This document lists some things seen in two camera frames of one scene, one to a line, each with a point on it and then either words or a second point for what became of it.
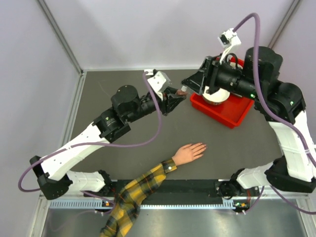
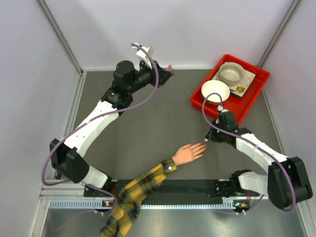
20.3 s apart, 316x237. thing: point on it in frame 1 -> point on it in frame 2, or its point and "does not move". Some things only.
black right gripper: [206, 76] -> [212, 136]
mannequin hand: [188, 152] does not move
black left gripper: [170, 102] -> [163, 74]
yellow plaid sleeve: [126, 209] does not move
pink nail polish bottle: [180, 93] -> [170, 68]
